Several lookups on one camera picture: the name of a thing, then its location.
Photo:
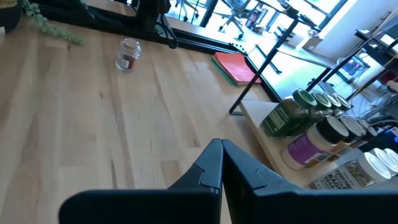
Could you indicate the succulent plant in black pot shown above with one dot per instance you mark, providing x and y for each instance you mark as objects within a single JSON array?
[{"x": 9, "y": 18}]

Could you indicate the office chair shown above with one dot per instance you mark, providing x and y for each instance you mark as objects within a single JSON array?
[{"x": 233, "y": 12}]

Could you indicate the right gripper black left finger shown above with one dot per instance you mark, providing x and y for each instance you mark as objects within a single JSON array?
[{"x": 208, "y": 171}]

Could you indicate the red notebook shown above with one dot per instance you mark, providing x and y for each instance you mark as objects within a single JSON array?
[{"x": 236, "y": 67}]

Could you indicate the small cork-top glass jar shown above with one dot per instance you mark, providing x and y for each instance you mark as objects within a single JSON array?
[{"x": 127, "y": 56}]

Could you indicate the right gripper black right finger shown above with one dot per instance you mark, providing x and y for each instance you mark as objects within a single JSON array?
[{"x": 239, "y": 171}]

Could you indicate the green paper folder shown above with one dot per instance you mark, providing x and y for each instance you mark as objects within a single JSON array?
[{"x": 224, "y": 75}]

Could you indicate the black-lid brown spice jar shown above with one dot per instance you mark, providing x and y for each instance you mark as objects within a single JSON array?
[{"x": 370, "y": 133}]

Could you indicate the black-lid jar purple label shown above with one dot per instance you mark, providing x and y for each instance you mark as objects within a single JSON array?
[{"x": 303, "y": 149}]

